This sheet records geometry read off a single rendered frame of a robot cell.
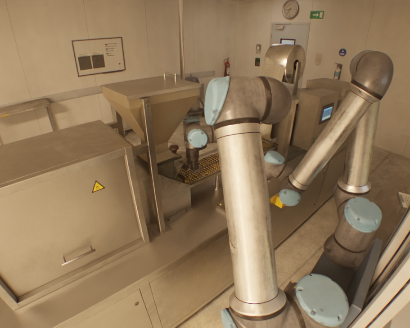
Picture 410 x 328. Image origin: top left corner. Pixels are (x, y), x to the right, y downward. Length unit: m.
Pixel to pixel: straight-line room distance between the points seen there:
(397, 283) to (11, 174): 1.17
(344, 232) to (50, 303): 1.26
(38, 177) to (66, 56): 3.97
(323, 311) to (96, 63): 4.73
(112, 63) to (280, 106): 4.48
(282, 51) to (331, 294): 1.50
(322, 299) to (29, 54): 4.69
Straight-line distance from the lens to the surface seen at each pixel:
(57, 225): 1.02
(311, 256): 2.35
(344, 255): 1.14
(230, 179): 0.53
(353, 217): 1.03
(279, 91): 0.59
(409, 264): 0.66
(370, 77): 0.86
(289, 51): 1.75
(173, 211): 1.33
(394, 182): 2.42
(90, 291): 1.14
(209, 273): 1.50
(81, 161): 0.87
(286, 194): 0.99
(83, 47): 4.77
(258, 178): 0.53
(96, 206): 1.01
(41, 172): 0.88
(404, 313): 1.22
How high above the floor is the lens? 1.71
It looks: 30 degrees down
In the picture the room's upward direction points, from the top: straight up
